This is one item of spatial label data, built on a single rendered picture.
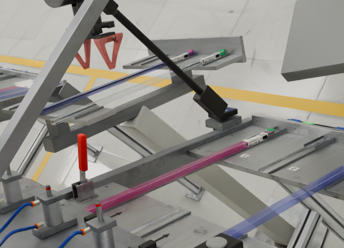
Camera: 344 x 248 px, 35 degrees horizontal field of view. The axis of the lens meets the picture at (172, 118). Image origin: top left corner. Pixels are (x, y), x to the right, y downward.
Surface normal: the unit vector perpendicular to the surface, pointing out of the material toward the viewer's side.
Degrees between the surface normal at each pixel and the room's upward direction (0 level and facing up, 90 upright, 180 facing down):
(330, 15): 0
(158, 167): 90
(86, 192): 90
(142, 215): 44
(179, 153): 90
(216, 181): 90
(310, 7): 0
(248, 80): 0
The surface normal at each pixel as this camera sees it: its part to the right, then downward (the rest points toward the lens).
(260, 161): -0.11, -0.95
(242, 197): 0.69, 0.07
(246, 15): -0.60, -0.50
